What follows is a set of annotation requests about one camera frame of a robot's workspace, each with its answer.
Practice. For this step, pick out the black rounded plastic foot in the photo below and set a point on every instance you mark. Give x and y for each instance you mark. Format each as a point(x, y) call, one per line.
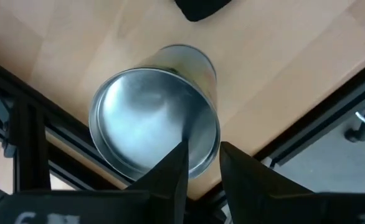
point(201, 9)

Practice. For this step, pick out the black chair base caster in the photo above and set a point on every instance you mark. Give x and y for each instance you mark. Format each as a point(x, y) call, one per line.
point(353, 135)

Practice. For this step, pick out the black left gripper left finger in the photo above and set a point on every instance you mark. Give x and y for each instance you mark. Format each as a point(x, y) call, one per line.
point(170, 186)

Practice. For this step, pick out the silver lidded tin can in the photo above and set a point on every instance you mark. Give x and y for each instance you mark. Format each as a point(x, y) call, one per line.
point(145, 115)

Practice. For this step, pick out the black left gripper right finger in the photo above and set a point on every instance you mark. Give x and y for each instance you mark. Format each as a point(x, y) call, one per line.
point(248, 186)

